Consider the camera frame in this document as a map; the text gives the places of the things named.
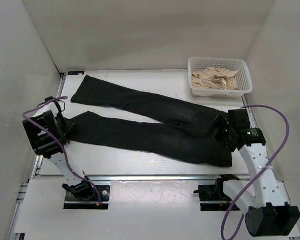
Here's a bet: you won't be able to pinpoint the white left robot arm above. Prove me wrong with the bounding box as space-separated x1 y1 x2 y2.
22 96 96 201

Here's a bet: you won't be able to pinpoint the aluminium left side rail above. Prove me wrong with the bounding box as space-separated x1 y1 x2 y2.
7 72 66 240

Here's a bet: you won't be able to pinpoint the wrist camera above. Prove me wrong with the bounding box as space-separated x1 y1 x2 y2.
228 109 251 130
37 96 68 108

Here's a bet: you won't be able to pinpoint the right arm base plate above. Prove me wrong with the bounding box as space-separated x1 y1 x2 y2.
193 181 234 212

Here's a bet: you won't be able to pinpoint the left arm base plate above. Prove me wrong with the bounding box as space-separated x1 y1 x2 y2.
62 181 110 210

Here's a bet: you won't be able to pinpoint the white plastic basket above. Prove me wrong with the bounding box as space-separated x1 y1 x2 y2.
188 57 253 98

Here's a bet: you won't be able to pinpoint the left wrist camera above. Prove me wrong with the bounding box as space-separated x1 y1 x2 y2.
37 96 68 108

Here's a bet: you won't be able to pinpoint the black trousers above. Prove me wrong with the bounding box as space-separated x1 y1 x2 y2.
71 76 232 168

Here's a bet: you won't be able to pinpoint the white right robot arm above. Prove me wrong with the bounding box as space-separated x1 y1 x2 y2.
208 107 300 239

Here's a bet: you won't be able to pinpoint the beige trousers in basket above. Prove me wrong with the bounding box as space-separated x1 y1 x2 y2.
191 67 241 91

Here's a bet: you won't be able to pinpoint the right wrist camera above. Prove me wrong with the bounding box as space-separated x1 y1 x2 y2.
228 109 251 130

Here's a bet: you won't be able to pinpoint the blue label sticker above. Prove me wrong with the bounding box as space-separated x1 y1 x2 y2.
67 71 84 76

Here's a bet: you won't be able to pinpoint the aluminium front rail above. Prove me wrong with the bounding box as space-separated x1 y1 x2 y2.
29 174 223 182

